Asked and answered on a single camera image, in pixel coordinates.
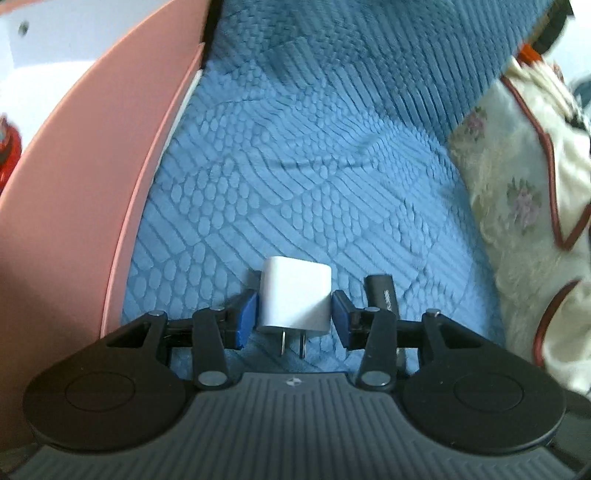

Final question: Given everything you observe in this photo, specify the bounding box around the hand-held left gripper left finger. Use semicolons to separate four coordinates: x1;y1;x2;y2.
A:
105;288;259;391

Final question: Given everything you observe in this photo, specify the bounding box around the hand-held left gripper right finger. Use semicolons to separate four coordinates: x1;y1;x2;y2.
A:
331;290;486;389

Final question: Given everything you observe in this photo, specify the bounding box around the black stick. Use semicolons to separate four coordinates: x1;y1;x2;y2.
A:
364;274;408;371

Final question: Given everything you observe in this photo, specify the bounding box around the white charger plug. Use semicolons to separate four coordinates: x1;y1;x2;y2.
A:
255;256;334;360

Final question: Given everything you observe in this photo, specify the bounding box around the pink cardboard box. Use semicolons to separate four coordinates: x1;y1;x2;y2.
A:
0;0;219;450

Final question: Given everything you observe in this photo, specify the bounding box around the red and black round spool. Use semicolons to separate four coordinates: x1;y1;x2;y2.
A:
0;113;23;195

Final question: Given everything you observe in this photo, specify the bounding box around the blue quilted bedspread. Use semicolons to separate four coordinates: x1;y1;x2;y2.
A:
99;0;570;376

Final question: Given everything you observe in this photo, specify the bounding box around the cream floral bed sheet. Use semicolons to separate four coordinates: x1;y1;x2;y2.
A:
447;79;562;366

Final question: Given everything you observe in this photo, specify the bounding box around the red white black printed blanket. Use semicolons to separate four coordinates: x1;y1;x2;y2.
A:
501;42;591;398

